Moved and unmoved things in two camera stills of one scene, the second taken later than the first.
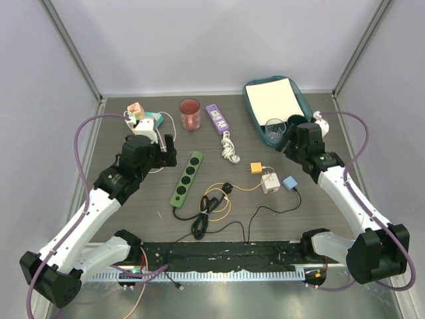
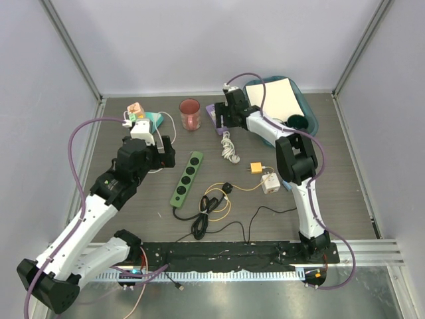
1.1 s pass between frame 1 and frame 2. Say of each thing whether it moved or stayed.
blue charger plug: stayed
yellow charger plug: stayed
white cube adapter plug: stayed
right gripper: moved
